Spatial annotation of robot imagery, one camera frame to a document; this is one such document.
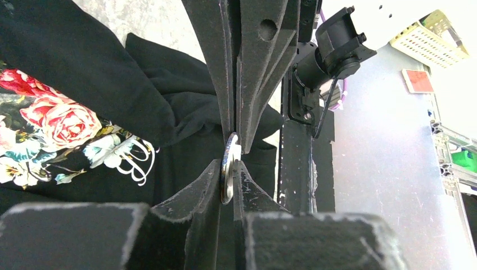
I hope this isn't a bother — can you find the black floral print t-shirt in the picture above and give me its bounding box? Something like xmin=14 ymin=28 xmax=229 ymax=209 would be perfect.
xmin=0 ymin=0 xmax=286 ymax=215

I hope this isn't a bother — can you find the red flat card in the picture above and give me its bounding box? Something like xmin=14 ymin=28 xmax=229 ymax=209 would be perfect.
xmin=402 ymin=69 xmax=435 ymax=94

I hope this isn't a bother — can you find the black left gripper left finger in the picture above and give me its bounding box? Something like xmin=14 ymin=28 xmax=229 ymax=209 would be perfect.
xmin=1 ymin=160 xmax=221 ymax=269

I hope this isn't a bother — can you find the cream perforated basket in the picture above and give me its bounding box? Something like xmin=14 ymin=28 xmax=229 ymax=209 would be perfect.
xmin=390 ymin=10 xmax=470 ymax=69

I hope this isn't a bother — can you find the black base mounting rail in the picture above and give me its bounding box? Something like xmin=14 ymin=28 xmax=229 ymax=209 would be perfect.
xmin=277 ymin=71 xmax=335 ymax=213

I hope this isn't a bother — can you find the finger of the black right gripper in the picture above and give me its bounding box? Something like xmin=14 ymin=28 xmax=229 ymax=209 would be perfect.
xmin=236 ymin=1 xmax=300 ymax=154
xmin=182 ymin=0 xmax=235 ymax=139

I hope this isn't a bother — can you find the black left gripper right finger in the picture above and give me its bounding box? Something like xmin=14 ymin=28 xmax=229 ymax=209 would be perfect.
xmin=233 ymin=161 xmax=408 ymax=269

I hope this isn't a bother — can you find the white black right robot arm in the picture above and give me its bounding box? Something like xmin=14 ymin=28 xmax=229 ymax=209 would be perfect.
xmin=183 ymin=0 xmax=376 ymax=153

